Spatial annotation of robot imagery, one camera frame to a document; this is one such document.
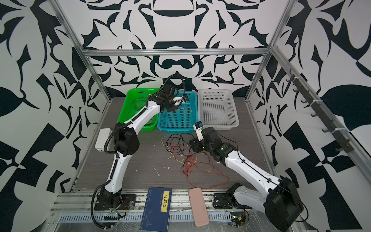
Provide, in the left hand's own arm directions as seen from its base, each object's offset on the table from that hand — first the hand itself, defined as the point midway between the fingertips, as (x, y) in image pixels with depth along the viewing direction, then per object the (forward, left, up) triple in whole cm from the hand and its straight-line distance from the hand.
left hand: (172, 98), depth 97 cm
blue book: (-62, +8, -16) cm, 65 cm away
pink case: (-63, -13, -15) cm, 66 cm away
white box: (-19, +45, -13) cm, 50 cm away
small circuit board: (-65, -31, -18) cm, 75 cm away
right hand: (-29, -12, -3) cm, 31 cm away
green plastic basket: (+12, +31, -15) cm, 37 cm away
